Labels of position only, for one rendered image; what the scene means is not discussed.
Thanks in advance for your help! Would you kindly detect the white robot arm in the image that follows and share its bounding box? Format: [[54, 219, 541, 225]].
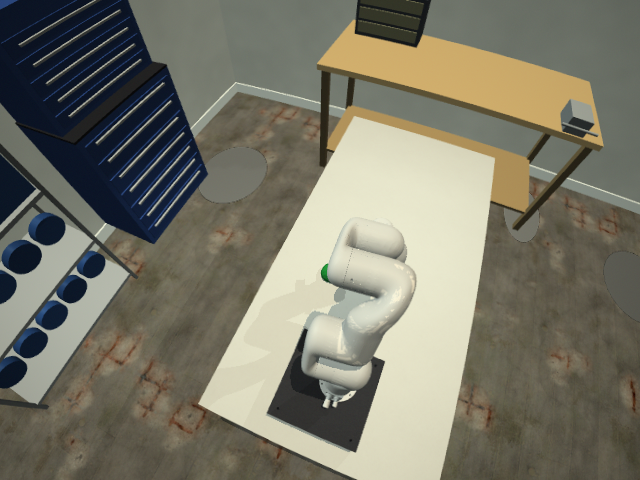
[[301, 217, 417, 408]]

